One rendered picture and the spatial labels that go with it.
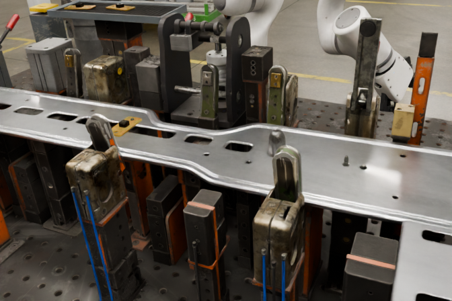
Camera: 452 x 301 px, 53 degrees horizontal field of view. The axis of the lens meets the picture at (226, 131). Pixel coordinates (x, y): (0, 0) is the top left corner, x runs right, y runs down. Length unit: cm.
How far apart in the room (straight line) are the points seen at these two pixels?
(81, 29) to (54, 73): 274
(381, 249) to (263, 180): 22
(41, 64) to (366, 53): 79
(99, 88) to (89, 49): 286
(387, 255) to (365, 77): 36
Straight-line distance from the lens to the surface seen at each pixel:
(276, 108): 97
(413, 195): 78
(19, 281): 115
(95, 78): 115
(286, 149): 63
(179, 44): 103
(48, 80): 126
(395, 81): 119
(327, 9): 114
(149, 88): 112
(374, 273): 66
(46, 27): 147
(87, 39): 398
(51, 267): 115
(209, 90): 100
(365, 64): 90
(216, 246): 79
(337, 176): 79
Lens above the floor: 144
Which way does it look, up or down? 28 degrees down
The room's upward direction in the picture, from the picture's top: 4 degrees counter-clockwise
